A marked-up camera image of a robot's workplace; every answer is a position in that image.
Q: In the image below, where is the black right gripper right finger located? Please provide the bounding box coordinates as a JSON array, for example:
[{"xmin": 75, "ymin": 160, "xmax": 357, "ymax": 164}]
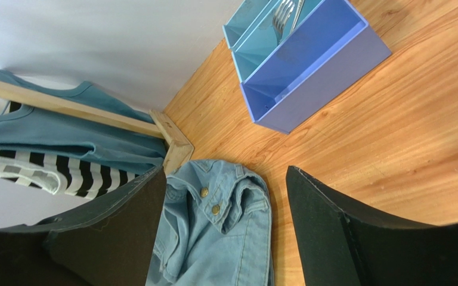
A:
[{"xmin": 286, "ymin": 166, "xmax": 458, "ymax": 285}]

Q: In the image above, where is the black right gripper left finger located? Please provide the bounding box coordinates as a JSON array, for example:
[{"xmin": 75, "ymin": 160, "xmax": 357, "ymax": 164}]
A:
[{"xmin": 0, "ymin": 167, "xmax": 166, "ymax": 285}]

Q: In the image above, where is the silver metal fork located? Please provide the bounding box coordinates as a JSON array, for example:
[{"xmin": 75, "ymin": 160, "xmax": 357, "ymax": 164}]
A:
[{"xmin": 272, "ymin": 0, "xmax": 295, "ymax": 36}]

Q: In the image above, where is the silver metal knife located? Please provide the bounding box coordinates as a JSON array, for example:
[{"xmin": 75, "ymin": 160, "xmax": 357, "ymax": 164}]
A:
[{"xmin": 290, "ymin": 0, "xmax": 305, "ymax": 33}]

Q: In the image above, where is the black white striped top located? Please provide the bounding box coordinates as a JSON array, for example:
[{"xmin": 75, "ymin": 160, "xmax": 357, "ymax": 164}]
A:
[{"xmin": 0, "ymin": 98, "xmax": 140, "ymax": 200}]

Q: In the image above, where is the light blue denim jacket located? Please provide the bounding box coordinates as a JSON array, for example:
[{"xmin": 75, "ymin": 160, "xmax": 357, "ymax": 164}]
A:
[{"xmin": 146, "ymin": 160, "xmax": 274, "ymax": 285}]

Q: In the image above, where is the wooden clothes rack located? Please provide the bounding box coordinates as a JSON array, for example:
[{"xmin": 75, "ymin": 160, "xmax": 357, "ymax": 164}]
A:
[{"xmin": 0, "ymin": 81, "xmax": 194, "ymax": 175}]

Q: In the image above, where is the blue three-compartment organizer tray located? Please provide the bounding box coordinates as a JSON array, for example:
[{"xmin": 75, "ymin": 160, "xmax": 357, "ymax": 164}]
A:
[{"xmin": 222, "ymin": 0, "xmax": 391, "ymax": 134}]

